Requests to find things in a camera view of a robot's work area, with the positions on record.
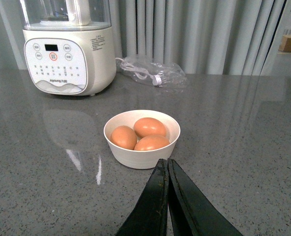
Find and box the clear plastic bag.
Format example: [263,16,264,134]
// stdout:
[116,54,189,89]

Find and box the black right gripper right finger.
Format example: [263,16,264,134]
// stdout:
[168,159,242,236]

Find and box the grey curtain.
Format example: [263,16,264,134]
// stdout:
[110,0,291,75]

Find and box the white round bowl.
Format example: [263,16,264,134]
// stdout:
[103,110,181,170]

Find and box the brown egg front in bowl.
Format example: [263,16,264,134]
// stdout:
[134,135,170,151]

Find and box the white power cable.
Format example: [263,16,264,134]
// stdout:
[115,57,163,87]

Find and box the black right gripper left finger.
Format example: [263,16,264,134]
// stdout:
[116,159,169,236]

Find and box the white Joyoung soy milk maker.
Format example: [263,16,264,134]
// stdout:
[18,0,117,96]

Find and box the brown egg in bowl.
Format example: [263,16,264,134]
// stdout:
[133,117,167,138]
[134,135,170,151]
[110,125,137,150]

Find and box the brown egg left in bowl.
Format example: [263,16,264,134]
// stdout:
[110,125,137,150]

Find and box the brown egg back in bowl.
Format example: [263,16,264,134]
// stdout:
[133,117,167,138]

